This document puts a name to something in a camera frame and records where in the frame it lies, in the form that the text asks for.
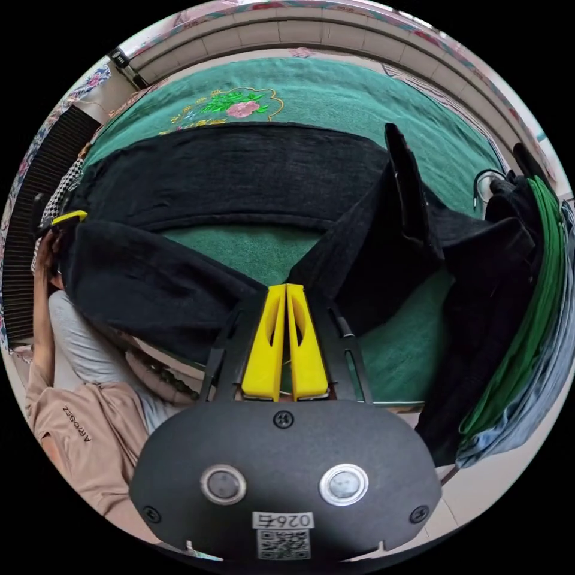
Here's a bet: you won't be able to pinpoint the pile of clothes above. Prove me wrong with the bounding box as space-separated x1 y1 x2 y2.
414 172 575 469

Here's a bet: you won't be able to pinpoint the black pants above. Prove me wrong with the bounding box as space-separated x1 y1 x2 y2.
58 122 455 368

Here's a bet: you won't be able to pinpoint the black and white checkered cloth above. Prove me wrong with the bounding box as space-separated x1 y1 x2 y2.
39 155 87 231

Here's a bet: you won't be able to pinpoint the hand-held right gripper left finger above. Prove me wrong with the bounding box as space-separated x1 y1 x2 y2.
241 283 287 402

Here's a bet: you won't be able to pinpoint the black cable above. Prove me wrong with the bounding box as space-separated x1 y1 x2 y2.
471 168 507 213

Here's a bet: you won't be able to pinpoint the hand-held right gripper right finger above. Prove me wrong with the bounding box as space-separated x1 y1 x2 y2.
286 283 329 403

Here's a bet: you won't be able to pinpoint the person's left hand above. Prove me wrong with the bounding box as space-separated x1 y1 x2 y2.
30 233 67 290

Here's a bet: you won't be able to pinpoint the person's left forearm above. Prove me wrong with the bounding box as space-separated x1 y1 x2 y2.
23 276 62 405

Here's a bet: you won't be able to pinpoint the person's body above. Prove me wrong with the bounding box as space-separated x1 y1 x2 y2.
25 289 201 548

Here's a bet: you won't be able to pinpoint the black ribbed panel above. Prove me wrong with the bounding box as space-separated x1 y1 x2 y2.
1 107 102 344

